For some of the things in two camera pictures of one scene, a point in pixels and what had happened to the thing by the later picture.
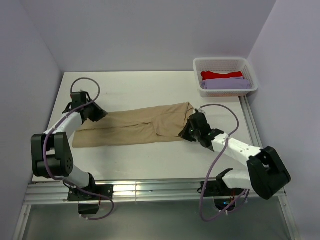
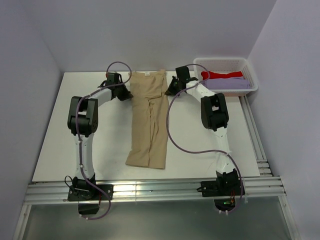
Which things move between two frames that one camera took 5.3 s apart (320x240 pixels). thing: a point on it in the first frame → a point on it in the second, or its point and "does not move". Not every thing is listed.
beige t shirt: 151,124 → 149,120
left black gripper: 100,114 → 126,95
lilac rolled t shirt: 236,83 does not move
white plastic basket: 224,65 does not move
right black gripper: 185,134 → 171,91
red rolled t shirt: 209,75 does not move
